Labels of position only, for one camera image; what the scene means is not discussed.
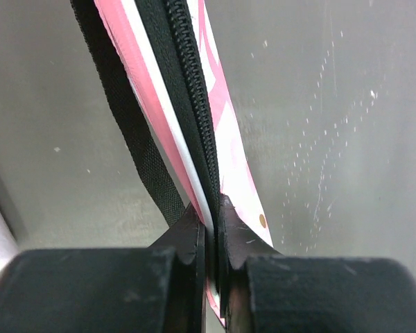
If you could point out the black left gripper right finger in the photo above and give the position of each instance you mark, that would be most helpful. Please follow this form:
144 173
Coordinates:
262 290

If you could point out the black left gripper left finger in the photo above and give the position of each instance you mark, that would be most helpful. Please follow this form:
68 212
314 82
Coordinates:
160 288

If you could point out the pink sport racket bag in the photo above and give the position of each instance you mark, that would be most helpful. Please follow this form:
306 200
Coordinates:
168 53

